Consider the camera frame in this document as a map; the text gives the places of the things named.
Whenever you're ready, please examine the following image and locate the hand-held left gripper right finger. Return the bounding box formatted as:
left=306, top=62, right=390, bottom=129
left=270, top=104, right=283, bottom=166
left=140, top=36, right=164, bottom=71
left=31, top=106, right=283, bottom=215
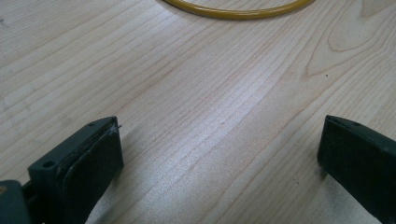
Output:
left=317, top=114, right=396, bottom=224

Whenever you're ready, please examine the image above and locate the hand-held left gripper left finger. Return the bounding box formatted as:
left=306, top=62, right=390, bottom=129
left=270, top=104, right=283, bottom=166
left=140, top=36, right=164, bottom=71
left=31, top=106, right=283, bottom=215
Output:
left=27, top=116, right=124, bottom=224

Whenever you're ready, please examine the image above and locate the yellow ring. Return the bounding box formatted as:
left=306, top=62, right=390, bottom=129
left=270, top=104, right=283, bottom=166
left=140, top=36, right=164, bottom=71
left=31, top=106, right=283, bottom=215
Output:
left=163, top=0, right=316, bottom=21

